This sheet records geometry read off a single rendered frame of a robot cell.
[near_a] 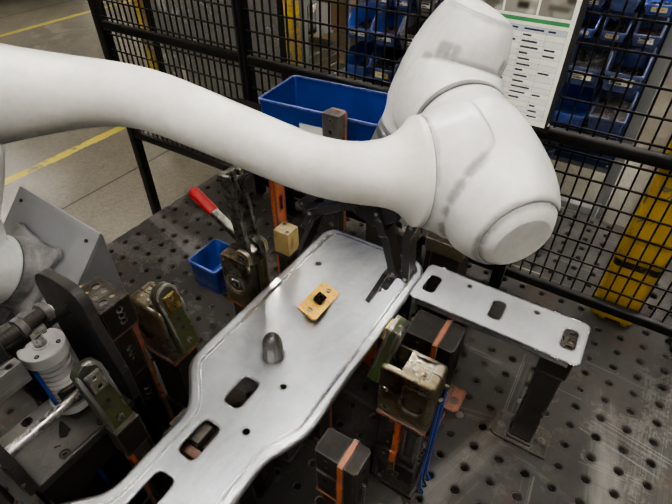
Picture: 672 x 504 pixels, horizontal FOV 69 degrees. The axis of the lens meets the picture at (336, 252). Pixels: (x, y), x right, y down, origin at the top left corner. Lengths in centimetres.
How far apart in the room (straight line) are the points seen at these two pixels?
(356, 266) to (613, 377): 65
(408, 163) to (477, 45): 16
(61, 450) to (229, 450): 25
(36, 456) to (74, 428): 5
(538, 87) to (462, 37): 58
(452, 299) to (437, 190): 48
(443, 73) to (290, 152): 18
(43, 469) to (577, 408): 99
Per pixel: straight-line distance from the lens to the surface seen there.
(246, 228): 85
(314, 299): 83
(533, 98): 111
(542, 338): 87
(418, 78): 53
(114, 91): 54
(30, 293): 124
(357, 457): 70
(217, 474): 70
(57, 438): 84
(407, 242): 67
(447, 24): 54
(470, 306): 88
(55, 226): 126
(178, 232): 155
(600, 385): 125
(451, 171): 41
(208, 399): 76
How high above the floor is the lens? 162
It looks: 41 degrees down
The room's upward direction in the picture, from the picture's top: straight up
